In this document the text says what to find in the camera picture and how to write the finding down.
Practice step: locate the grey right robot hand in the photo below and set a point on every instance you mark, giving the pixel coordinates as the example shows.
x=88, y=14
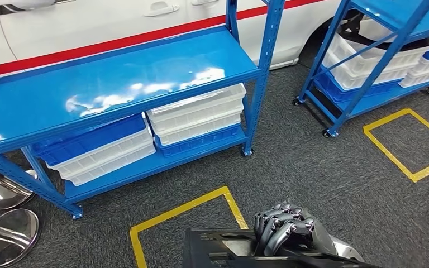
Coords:
x=292, y=229

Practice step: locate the black plastic car part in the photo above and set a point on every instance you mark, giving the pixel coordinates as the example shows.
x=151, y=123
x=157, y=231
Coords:
x=199, y=251

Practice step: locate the blue steel shelf rack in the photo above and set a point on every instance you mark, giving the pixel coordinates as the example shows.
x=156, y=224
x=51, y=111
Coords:
x=107, y=85

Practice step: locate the blue wheeled shelf rack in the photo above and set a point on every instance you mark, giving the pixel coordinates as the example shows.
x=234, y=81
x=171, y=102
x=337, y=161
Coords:
x=392, y=14

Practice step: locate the yellow floor tape square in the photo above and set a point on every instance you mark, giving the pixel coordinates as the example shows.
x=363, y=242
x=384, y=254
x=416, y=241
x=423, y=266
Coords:
x=185, y=211
x=392, y=151

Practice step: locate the red barrier belt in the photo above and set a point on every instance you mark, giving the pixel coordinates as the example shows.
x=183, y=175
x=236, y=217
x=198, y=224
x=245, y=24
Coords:
x=125, y=40

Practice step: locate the white car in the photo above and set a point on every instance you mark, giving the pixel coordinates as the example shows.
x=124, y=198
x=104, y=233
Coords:
x=88, y=29

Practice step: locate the chrome stanchion post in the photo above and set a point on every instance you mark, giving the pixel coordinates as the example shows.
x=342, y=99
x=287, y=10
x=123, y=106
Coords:
x=11, y=240
x=9, y=192

